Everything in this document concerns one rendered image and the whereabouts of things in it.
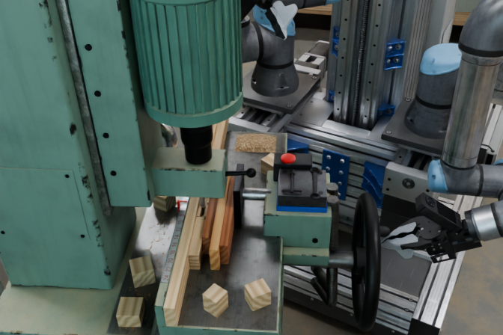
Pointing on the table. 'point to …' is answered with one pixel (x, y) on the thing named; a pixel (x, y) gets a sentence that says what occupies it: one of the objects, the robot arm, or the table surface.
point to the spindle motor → (187, 37)
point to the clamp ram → (239, 193)
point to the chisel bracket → (188, 174)
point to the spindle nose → (197, 143)
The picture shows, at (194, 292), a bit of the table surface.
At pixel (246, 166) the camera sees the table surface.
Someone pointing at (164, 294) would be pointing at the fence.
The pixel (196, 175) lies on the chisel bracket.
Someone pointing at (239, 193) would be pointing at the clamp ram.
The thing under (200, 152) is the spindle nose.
